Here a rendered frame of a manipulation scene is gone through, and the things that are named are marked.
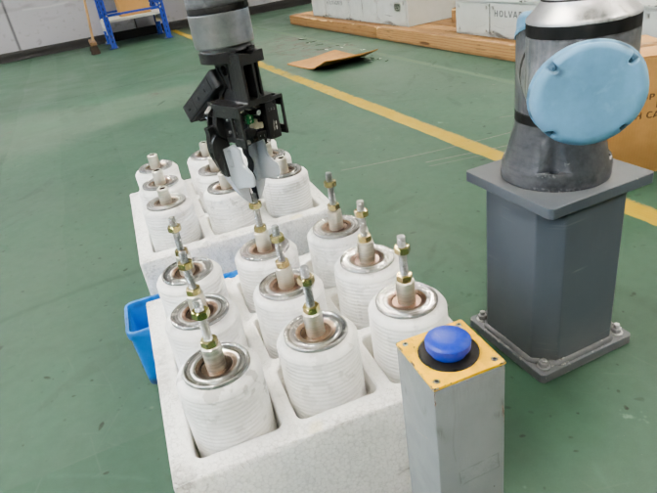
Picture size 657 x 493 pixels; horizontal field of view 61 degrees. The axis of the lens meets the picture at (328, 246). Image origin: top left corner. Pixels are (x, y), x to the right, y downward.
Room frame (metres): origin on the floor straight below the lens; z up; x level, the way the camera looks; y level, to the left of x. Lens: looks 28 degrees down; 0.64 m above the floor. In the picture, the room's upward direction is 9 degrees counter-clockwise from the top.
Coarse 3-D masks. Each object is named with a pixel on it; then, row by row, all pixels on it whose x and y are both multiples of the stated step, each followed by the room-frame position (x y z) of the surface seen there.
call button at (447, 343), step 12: (432, 336) 0.39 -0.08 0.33; (444, 336) 0.39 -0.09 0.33; (456, 336) 0.38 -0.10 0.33; (468, 336) 0.38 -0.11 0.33; (432, 348) 0.38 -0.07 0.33; (444, 348) 0.37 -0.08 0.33; (456, 348) 0.37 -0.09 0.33; (468, 348) 0.37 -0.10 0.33; (444, 360) 0.37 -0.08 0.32; (456, 360) 0.37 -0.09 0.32
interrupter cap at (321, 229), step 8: (344, 216) 0.82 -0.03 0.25; (352, 216) 0.81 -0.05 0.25; (320, 224) 0.80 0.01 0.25; (328, 224) 0.80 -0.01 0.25; (344, 224) 0.80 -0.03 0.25; (352, 224) 0.78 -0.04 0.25; (320, 232) 0.78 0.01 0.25; (328, 232) 0.77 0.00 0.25; (336, 232) 0.77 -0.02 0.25; (344, 232) 0.76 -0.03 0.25; (352, 232) 0.76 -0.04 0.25
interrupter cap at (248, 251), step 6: (252, 240) 0.78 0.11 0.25; (246, 246) 0.77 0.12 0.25; (252, 246) 0.76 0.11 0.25; (288, 246) 0.75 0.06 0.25; (240, 252) 0.75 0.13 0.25; (246, 252) 0.75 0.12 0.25; (252, 252) 0.75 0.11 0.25; (258, 252) 0.75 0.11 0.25; (264, 252) 0.74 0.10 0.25; (270, 252) 0.74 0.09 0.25; (276, 252) 0.73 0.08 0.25; (246, 258) 0.73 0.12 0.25; (252, 258) 0.72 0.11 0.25; (258, 258) 0.72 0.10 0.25; (264, 258) 0.72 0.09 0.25; (270, 258) 0.72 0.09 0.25
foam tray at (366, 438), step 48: (240, 288) 0.79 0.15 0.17; (384, 384) 0.50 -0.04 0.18; (192, 432) 0.50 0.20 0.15; (288, 432) 0.45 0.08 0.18; (336, 432) 0.45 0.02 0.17; (384, 432) 0.47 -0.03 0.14; (192, 480) 0.41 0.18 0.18; (240, 480) 0.42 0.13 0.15; (288, 480) 0.43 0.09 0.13; (336, 480) 0.45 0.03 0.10; (384, 480) 0.47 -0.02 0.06
